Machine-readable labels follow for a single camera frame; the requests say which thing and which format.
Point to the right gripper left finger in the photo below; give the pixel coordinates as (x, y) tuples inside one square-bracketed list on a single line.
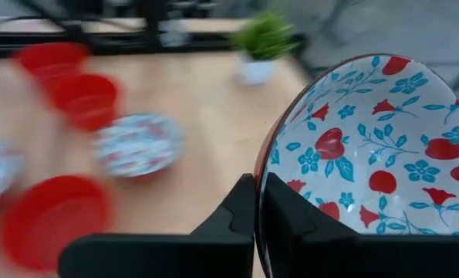
[(175, 255)]

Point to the black aluminium table frame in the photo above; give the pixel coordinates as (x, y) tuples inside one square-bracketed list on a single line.
[(98, 40)]

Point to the red plastic mini bowl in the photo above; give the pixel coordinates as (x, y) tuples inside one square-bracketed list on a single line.
[(51, 222), (86, 98), (49, 58)]

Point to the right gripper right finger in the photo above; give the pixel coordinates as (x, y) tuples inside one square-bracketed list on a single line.
[(329, 255)]

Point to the green plant in white pot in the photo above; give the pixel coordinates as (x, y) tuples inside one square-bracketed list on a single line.
[(262, 42)]

